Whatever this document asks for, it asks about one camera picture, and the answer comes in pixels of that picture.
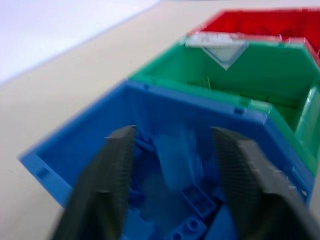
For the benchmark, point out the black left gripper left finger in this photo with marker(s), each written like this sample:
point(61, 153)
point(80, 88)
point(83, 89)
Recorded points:
point(105, 180)

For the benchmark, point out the red plastic bin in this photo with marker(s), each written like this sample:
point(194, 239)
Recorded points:
point(252, 22)

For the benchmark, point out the green plastic bin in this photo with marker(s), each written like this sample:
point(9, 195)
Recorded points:
point(262, 75)

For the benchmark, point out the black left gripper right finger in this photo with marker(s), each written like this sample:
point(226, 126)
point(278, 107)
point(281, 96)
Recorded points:
point(252, 185)

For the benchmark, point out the blue plastic bin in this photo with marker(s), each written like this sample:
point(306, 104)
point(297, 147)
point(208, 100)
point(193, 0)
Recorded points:
point(82, 140)

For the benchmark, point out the white label card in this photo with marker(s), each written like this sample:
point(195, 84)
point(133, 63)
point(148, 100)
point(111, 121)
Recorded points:
point(220, 51)

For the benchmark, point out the blue toy brick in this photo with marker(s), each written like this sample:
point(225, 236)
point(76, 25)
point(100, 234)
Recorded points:
point(198, 201)
point(175, 160)
point(185, 227)

